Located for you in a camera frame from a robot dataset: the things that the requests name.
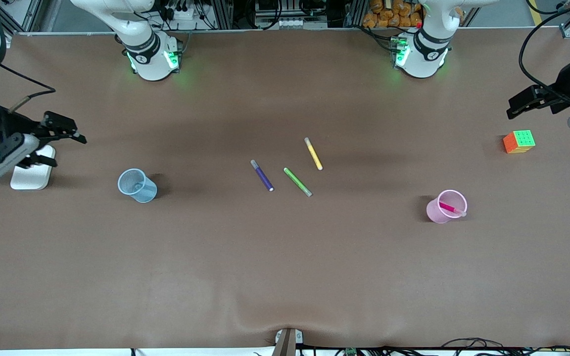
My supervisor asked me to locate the pink marker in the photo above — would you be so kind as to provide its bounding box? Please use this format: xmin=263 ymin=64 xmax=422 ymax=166
xmin=438 ymin=201 xmax=468 ymax=217

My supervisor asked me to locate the white desk lamp stand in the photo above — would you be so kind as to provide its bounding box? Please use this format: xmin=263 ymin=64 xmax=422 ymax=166
xmin=10 ymin=145 xmax=56 ymax=191

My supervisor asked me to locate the colourful puzzle cube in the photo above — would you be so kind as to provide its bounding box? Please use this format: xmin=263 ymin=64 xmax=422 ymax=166
xmin=503 ymin=130 xmax=536 ymax=154

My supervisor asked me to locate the light blue plastic cup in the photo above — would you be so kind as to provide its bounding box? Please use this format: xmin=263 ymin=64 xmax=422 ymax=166
xmin=118 ymin=169 xmax=158 ymax=204

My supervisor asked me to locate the pink plastic cup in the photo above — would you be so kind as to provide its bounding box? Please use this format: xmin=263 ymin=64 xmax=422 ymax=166
xmin=426 ymin=189 xmax=468 ymax=224

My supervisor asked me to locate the orange snack packets bag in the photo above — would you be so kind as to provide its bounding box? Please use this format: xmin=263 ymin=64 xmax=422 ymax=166
xmin=363 ymin=0 xmax=424 ymax=29

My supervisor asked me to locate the purple marker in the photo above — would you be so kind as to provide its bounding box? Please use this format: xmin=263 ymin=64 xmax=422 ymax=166
xmin=250 ymin=159 xmax=274 ymax=192

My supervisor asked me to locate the yellow marker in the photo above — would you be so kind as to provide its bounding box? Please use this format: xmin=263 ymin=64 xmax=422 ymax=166
xmin=304 ymin=137 xmax=324 ymax=171

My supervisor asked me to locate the green marker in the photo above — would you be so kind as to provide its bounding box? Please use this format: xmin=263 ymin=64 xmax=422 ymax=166
xmin=284 ymin=168 xmax=313 ymax=198

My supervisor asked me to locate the brown table cover mat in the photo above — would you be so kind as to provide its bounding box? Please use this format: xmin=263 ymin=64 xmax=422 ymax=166
xmin=0 ymin=27 xmax=570 ymax=350

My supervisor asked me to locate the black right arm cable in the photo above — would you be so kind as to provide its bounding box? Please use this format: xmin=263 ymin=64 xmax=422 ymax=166
xmin=0 ymin=63 xmax=57 ymax=112

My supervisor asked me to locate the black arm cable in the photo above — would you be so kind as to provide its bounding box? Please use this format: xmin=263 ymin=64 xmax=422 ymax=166
xmin=519 ymin=0 xmax=570 ymax=89
xmin=0 ymin=63 xmax=57 ymax=112

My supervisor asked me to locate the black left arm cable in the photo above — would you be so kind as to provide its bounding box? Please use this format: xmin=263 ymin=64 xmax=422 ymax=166
xmin=519 ymin=0 xmax=570 ymax=89

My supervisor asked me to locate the black cable loop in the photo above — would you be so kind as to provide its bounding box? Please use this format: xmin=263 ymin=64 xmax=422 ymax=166
xmin=442 ymin=338 xmax=507 ymax=350

